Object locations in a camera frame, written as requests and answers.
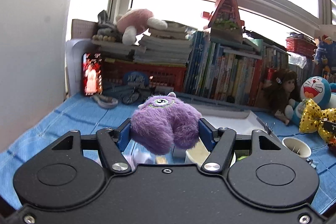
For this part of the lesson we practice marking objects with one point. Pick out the stack of flat books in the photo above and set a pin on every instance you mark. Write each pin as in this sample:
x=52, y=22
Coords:
x=156, y=50

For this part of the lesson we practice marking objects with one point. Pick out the red triangular house model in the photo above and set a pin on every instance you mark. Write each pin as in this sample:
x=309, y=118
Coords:
x=224, y=22

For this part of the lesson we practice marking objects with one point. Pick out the Doraemon plush toy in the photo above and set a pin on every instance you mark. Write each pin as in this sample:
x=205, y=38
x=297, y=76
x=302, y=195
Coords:
x=316, y=88

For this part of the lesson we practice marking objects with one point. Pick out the black binder clip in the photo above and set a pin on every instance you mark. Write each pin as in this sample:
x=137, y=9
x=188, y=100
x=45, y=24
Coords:
x=268, y=127

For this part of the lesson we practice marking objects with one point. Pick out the red plastic basket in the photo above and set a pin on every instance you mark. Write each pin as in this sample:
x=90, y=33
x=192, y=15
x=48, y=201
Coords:
x=125, y=72

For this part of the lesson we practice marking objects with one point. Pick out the pale pink knit sock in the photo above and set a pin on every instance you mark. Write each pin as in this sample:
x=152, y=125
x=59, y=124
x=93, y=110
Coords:
x=136, y=154

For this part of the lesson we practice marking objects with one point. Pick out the purple furry monster plush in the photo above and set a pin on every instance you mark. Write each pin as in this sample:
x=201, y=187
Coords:
x=163, y=122

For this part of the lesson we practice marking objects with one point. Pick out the gold sequin bow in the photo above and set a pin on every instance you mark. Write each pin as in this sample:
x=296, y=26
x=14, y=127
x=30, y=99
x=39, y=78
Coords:
x=314, y=119

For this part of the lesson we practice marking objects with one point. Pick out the paper cup with rabbit drawing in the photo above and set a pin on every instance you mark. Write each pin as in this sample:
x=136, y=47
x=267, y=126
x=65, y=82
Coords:
x=197, y=155

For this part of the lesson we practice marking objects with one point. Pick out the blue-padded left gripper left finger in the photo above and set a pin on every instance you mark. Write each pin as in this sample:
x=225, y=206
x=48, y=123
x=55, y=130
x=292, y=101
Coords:
x=111, y=144

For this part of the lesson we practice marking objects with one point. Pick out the brown-haired doll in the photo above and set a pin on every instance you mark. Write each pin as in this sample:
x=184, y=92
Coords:
x=282, y=90

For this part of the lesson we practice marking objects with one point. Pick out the blue checkered tablecloth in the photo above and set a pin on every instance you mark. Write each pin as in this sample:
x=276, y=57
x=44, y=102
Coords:
x=81, y=113

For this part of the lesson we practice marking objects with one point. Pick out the white shallow cardboard box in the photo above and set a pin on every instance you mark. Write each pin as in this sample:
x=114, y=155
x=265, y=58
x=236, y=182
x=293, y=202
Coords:
x=241, y=120

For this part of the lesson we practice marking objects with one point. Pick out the smartphone with red screen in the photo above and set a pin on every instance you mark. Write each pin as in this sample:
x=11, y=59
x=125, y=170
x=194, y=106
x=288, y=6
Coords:
x=92, y=74

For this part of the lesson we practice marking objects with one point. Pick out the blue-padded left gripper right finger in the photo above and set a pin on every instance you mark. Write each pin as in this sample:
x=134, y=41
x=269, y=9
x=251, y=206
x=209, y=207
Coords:
x=220, y=143

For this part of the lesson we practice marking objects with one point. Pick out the row of upright books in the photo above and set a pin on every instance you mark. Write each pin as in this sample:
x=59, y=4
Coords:
x=232, y=72

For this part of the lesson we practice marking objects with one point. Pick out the pink white plush toy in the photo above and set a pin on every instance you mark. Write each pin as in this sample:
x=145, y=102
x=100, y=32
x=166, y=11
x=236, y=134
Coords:
x=136, y=22

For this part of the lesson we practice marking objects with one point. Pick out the miniature black bicycle model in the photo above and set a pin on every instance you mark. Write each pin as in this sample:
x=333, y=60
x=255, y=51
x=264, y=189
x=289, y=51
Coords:
x=130, y=94

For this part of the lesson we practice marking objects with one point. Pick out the small red basket right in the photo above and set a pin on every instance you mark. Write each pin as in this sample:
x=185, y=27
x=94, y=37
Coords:
x=301, y=47

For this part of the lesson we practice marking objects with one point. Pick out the grey plush bunny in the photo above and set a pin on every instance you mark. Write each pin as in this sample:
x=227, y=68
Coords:
x=106, y=30

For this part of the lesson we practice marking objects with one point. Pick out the pink and green scrunchie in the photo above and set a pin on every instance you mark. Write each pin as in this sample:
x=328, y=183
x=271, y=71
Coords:
x=241, y=157

